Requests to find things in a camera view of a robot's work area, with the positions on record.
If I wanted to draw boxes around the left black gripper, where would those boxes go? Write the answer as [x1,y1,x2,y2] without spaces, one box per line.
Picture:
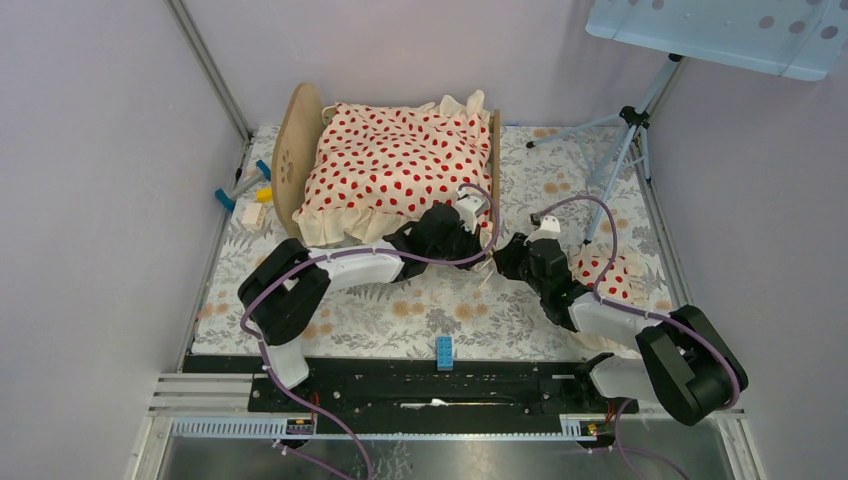
[427,217,485,271]

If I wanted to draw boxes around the cream tie string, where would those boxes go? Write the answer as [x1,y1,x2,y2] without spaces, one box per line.
[473,254,498,291]

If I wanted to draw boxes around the large strawberry print cushion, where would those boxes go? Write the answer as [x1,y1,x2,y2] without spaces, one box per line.
[292,90,494,246]

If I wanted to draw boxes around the wooden pet bed frame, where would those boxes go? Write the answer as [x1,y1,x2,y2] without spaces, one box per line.
[272,83,500,242]

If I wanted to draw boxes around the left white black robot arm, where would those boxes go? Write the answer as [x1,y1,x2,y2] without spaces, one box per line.
[237,195,490,411]

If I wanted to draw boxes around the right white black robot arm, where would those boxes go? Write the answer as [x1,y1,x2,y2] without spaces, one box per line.
[494,233,749,426]

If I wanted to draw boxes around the small strawberry print pillow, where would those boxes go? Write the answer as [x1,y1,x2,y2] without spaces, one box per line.
[569,244,649,352]

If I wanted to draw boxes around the floral table mat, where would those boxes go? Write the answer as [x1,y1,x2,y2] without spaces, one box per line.
[190,126,673,361]

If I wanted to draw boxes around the blue toy brick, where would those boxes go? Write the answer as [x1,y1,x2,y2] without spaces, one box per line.
[435,336,454,372]

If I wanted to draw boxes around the grey tripod stand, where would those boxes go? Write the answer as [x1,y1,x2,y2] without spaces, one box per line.
[526,54,684,202]

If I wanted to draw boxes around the yellow toy block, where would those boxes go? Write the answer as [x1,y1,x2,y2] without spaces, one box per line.
[256,187,273,203]

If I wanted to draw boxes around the beige wooden toy block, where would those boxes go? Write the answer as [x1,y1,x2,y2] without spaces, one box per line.
[241,203,266,231]

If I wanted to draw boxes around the light blue perforated tray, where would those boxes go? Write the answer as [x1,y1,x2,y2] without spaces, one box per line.
[586,0,847,82]

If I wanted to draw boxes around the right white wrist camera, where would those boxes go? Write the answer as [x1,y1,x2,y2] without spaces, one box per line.
[525,215,561,246]

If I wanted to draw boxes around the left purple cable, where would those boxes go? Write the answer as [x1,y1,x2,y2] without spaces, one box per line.
[239,183,501,480]

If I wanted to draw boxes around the purple cable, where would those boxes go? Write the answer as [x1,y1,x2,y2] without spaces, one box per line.
[529,195,743,480]
[239,183,501,480]

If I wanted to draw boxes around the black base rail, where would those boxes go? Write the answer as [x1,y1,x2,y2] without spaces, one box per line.
[183,355,639,439]

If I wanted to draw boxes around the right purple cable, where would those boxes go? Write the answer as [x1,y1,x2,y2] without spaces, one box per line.
[529,195,743,480]

